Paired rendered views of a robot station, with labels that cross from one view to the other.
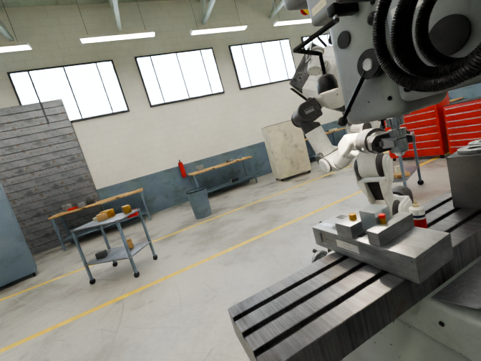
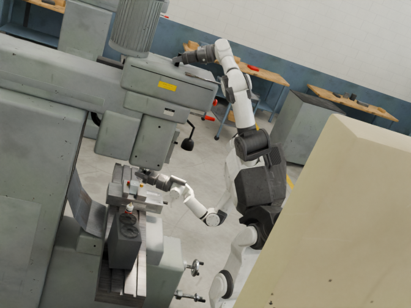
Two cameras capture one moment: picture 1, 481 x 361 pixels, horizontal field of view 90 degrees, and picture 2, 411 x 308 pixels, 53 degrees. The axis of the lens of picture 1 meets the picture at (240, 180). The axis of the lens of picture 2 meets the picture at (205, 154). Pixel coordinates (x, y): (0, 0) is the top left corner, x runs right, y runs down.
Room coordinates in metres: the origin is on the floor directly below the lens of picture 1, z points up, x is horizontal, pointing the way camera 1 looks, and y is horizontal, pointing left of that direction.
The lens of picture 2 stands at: (1.16, -2.54, 2.38)
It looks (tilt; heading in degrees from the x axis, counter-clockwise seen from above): 23 degrees down; 94
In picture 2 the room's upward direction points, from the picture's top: 21 degrees clockwise
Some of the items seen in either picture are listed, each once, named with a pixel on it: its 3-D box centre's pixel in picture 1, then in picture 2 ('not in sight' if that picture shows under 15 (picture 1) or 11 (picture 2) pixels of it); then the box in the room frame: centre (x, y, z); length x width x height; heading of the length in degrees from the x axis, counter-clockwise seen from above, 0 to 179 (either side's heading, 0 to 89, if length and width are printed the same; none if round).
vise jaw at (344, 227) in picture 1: (360, 221); (140, 191); (0.72, -0.33, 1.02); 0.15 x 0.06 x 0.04; 113
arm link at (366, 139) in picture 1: (380, 141); (155, 179); (0.81, -0.49, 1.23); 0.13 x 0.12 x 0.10; 89
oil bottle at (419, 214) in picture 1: (417, 215); (128, 209); (0.72, -0.51, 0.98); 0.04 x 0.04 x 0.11
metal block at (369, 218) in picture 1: (375, 218); (133, 187); (0.66, -0.35, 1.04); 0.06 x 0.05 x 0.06; 113
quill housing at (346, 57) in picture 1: (385, 59); (152, 137); (0.71, -0.49, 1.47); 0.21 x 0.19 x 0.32; 110
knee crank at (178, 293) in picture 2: not in sight; (190, 296); (1.26, -0.44, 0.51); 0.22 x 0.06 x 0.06; 20
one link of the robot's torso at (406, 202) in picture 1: (390, 208); not in sight; (1.51, -0.91, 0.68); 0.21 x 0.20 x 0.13; 128
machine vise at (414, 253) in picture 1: (369, 233); (135, 195); (0.69, -0.34, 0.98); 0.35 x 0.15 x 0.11; 23
